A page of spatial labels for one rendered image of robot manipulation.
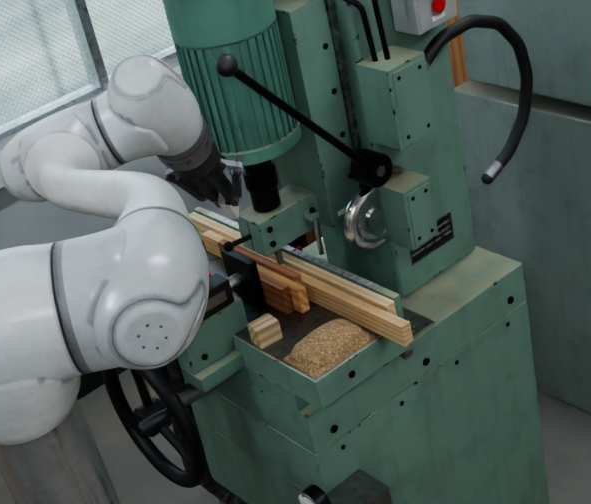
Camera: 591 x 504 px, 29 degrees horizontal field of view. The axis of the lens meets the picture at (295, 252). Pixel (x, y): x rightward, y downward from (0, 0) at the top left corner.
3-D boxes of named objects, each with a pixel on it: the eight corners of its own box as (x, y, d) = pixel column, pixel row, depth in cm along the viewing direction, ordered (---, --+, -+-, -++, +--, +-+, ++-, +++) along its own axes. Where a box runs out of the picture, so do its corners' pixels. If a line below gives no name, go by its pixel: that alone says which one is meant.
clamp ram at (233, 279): (206, 306, 210) (194, 265, 206) (237, 287, 214) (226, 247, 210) (235, 321, 204) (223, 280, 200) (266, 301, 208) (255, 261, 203)
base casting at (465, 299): (175, 367, 230) (163, 331, 225) (375, 239, 258) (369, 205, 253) (317, 457, 198) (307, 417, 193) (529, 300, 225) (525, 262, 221)
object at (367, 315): (206, 250, 230) (201, 234, 228) (213, 246, 231) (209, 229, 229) (405, 347, 188) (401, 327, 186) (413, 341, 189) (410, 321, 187)
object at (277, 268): (223, 266, 223) (217, 242, 220) (229, 262, 224) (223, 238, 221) (299, 303, 206) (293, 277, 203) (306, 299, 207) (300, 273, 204)
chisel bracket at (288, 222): (244, 254, 208) (234, 214, 204) (301, 220, 215) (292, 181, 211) (269, 265, 203) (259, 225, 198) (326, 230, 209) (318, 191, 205)
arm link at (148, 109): (195, 85, 167) (116, 122, 168) (157, 27, 153) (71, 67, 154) (217, 143, 162) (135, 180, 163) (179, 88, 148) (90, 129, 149)
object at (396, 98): (369, 142, 200) (354, 63, 192) (404, 121, 204) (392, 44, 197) (402, 152, 194) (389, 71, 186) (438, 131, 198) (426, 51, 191)
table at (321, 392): (92, 321, 226) (83, 296, 223) (210, 251, 241) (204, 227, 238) (280, 442, 183) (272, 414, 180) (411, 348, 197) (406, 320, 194)
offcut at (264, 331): (261, 349, 196) (257, 332, 194) (251, 341, 198) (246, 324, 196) (283, 338, 197) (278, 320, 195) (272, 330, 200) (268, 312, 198)
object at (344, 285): (191, 235, 236) (186, 215, 234) (199, 231, 237) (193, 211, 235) (390, 330, 193) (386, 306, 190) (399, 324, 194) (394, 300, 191)
